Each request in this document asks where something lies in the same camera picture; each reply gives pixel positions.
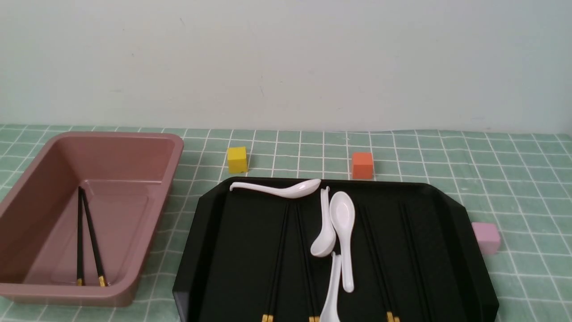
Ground white spoon top horizontal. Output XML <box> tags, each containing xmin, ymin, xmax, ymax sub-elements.
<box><xmin>229</xmin><ymin>179</ymin><xmax>321</xmax><ymax>199</ymax></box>

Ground yellow cube block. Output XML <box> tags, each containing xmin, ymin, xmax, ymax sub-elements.
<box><xmin>227</xmin><ymin>146</ymin><xmax>248</xmax><ymax>174</ymax></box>

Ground white spoon middle right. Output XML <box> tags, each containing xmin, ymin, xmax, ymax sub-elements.
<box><xmin>329</xmin><ymin>191</ymin><xmax>356</xmax><ymax>293</ymax></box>

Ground orange cube block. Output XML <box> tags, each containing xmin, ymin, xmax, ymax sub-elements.
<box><xmin>351</xmin><ymin>152</ymin><xmax>374</xmax><ymax>181</ymax></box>

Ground white spoon middle left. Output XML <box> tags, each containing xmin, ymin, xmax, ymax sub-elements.
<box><xmin>310</xmin><ymin>186</ymin><xmax>336</xmax><ymax>258</ymax></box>

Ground white spoon bottom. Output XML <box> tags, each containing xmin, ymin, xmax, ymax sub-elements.
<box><xmin>320</xmin><ymin>251</ymin><xmax>341</xmax><ymax>322</ymax></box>

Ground pink plastic bin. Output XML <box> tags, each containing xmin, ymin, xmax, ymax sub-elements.
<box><xmin>0</xmin><ymin>132</ymin><xmax>184</xmax><ymax>306</ymax></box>

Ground black plastic tray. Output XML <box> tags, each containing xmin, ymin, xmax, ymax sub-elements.
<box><xmin>173</xmin><ymin>177</ymin><xmax>499</xmax><ymax>322</ymax></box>

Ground pink cube block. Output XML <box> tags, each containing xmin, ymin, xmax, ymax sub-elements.
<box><xmin>471</xmin><ymin>222</ymin><xmax>502</xmax><ymax>255</ymax></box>

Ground black chopstick in bin right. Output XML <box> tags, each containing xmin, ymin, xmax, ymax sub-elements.
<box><xmin>82</xmin><ymin>187</ymin><xmax>108</xmax><ymax>288</ymax></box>

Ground black chopstick in bin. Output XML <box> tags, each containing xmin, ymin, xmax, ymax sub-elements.
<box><xmin>82</xmin><ymin>187</ymin><xmax>108</xmax><ymax>288</ymax></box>
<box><xmin>77</xmin><ymin>186</ymin><xmax>84</xmax><ymax>287</ymax></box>

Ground black chopstick in bin left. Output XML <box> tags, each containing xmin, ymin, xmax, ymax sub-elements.
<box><xmin>77</xmin><ymin>186</ymin><xmax>84</xmax><ymax>287</ymax></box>

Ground green checkered tablecloth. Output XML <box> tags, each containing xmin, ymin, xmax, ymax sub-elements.
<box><xmin>0</xmin><ymin>122</ymin><xmax>572</xmax><ymax>322</ymax></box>

